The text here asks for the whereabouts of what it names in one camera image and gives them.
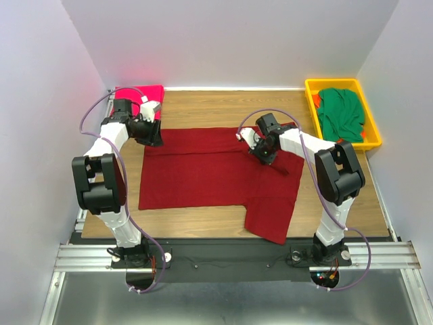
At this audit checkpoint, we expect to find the dark red t shirt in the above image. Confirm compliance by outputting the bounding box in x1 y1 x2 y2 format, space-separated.
138 127 304 244

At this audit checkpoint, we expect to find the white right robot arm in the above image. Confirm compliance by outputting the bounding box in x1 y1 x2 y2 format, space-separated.
237 113 365 264

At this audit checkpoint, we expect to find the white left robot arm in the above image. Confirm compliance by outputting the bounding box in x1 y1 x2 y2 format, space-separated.
72 97 163 268

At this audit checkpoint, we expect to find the folded pink t shirt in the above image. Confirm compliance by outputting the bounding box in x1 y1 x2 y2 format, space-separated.
114 85 164 116

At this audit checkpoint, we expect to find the orange t shirt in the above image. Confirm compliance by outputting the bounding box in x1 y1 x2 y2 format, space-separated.
312 93 321 109

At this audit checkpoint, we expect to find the green t shirt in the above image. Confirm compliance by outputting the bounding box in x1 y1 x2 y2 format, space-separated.
317 88 365 143

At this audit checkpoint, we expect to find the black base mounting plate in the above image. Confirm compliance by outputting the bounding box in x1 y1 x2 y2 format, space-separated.
107 238 352 290

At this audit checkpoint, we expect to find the yellow plastic bin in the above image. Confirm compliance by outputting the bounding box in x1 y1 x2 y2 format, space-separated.
304 78 382 152

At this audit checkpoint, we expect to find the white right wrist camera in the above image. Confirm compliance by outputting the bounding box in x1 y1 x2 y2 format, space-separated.
235 127 261 150

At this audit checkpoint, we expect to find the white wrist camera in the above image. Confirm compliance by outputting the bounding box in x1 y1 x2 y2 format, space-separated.
139 96 162 122
235 127 261 150

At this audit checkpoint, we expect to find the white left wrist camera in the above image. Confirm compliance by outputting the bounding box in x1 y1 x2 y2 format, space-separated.
139 96 162 122

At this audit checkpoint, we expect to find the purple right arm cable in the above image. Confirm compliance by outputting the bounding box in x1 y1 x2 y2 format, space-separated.
236 108 371 293

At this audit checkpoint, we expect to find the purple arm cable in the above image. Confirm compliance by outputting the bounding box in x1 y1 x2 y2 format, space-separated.
236 108 371 293
78 86 167 295

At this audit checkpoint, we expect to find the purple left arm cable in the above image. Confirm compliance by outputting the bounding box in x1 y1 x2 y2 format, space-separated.
78 86 167 295

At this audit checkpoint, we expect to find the aluminium frame rail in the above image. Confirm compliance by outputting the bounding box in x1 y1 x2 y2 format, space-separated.
55 242 421 272

